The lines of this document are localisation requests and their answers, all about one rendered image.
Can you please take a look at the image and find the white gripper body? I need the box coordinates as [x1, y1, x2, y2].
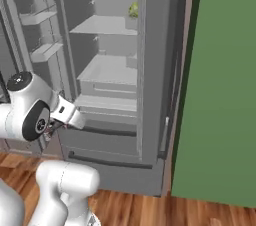
[64, 103, 87, 131]

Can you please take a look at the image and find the grey fridge crisper drawer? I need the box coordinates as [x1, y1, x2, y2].
[73, 81, 138, 118]

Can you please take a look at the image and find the grey fridge shelf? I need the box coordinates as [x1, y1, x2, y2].
[69, 14, 139, 37]
[76, 54, 138, 86]

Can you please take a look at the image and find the grey fridge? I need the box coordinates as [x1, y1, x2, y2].
[0, 0, 188, 198]

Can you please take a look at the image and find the large grey fridge drawer front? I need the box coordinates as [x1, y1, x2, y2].
[62, 146, 165, 198]

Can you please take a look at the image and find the grey fridge door with shelves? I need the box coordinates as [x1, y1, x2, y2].
[0, 0, 73, 104]

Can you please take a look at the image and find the grey-brown cupboard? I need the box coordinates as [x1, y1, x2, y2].
[0, 137, 63, 160]

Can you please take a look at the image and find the yellow-green vegetable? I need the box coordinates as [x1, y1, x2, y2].
[128, 1, 139, 19]

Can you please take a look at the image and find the brown side panel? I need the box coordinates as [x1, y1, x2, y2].
[161, 0, 198, 198]

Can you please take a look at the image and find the long dark fridge drawer handle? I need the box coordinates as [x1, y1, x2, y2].
[67, 150, 154, 170]

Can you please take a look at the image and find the dark long fridge door handle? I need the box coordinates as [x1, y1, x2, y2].
[157, 0, 188, 161]

